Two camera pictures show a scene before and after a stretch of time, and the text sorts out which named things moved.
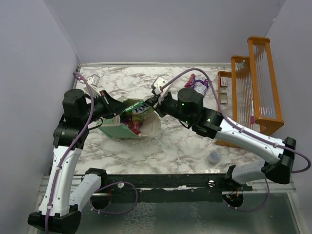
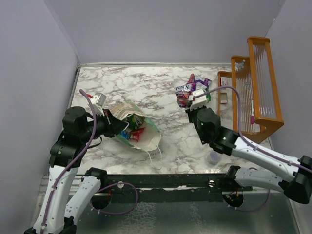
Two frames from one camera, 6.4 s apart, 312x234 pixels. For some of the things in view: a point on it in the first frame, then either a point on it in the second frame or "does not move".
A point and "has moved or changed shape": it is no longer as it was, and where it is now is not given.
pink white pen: x=252 y=116 does not move
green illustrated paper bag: x=113 y=126 has moved or changed shape
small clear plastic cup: x=214 y=157 does not move
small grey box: x=223 y=98 does not move
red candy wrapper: x=135 y=122 -> x=135 y=134
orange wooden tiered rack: x=248 y=94 does not move
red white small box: x=224 y=81 does not move
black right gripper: x=160 y=108 -> x=190 y=112
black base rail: x=135 y=188 does not move
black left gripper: x=113 y=107 -> x=114 y=125
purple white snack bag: x=198 y=83 does not move
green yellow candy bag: x=141 y=108 has moved or changed shape
